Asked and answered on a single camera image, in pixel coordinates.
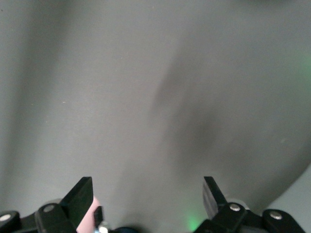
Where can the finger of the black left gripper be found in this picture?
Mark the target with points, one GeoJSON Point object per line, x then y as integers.
{"type": "Point", "coordinates": [98, 216]}

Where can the pink plastic cup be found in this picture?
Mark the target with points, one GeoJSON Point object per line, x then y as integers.
{"type": "Point", "coordinates": [87, 223]}

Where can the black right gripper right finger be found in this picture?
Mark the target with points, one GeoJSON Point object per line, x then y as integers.
{"type": "Point", "coordinates": [213, 201]}

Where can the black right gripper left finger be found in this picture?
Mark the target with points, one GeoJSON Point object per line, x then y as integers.
{"type": "Point", "coordinates": [77, 201]}

